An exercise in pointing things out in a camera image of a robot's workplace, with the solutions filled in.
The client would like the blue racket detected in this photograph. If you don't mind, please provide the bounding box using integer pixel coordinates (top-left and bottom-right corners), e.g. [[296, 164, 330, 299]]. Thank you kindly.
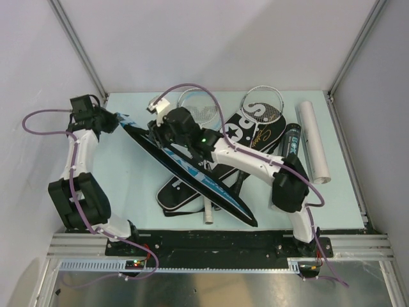
[[177, 88, 224, 226]]

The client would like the blue racket bag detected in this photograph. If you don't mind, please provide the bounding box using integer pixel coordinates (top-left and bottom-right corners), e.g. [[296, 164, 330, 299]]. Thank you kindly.
[[117, 107, 258, 227]]

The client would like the black shuttlecock tube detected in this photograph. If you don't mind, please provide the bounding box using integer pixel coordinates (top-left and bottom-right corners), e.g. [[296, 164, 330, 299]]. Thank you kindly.
[[281, 123, 301, 157]]

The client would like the white shuttlecock tube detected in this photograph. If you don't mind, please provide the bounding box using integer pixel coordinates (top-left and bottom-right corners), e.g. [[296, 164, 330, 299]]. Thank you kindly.
[[298, 101, 331, 184]]

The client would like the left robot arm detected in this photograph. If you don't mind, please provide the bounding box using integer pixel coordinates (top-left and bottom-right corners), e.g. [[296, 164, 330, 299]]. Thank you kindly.
[[48, 94, 142, 255]]

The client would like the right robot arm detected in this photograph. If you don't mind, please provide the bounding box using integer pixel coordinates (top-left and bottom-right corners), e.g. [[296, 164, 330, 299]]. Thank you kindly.
[[148, 107, 318, 256]]

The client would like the black racket bag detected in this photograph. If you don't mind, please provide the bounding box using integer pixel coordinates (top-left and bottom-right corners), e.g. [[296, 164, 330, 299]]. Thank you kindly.
[[155, 110, 287, 215]]

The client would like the white racket right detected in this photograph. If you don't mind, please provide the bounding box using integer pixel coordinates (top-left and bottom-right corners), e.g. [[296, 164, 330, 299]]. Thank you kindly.
[[228, 84, 285, 196]]

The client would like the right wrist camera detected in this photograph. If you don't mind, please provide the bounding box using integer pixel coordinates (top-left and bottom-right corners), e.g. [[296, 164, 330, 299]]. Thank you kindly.
[[147, 98, 172, 127]]

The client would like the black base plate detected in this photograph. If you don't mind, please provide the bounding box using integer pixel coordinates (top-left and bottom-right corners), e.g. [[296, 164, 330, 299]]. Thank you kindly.
[[105, 230, 334, 266]]

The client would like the aluminium frame post left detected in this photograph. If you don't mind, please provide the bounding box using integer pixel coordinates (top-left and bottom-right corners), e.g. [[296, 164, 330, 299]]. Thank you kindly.
[[47, 0, 109, 99]]

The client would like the aluminium frame post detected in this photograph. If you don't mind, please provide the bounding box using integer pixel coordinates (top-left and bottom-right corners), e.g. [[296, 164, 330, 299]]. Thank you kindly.
[[327, 0, 389, 97], [47, 0, 109, 99]]

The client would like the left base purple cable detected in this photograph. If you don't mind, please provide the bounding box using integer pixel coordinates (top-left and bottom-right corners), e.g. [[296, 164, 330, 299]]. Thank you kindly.
[[60, 255, 159, 290]]

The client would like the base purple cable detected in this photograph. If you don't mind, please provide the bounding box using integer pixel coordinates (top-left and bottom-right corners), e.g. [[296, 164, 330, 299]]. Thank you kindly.
[[302, 260, 349, 287], [60, 255, 159, 290]]

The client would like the white cable duct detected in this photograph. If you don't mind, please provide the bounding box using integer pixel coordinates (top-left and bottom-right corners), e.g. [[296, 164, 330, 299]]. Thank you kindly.
[[59, 258, 323, 274]]

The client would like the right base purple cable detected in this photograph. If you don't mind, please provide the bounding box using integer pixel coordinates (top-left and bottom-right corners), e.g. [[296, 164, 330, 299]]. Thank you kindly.
[[302, 260, 349, 287]]

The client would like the aluminium rail right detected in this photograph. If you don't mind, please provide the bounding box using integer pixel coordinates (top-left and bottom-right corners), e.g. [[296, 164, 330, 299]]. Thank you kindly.
[[323, 91, 385, 235]]

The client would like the aluminium frame post right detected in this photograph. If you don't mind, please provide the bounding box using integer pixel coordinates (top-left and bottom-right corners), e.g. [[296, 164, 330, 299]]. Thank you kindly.
[[327, 0, 389, 97]]

